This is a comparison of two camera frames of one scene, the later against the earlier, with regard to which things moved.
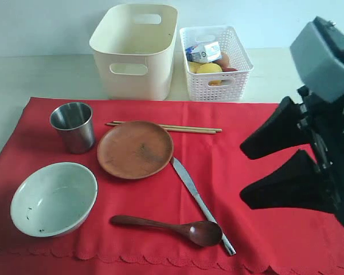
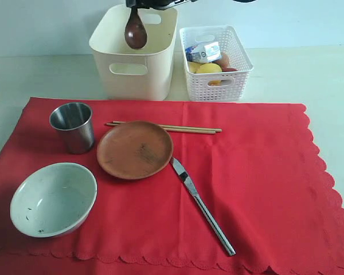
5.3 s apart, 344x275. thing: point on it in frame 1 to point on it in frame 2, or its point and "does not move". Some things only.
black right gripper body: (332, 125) to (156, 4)
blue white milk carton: (204, 54) does not move
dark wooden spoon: (202, 233) to (135, 30)
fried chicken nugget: (214, 82) does not move
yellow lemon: (208, 68) does not move
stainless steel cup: (73, 121) does not move
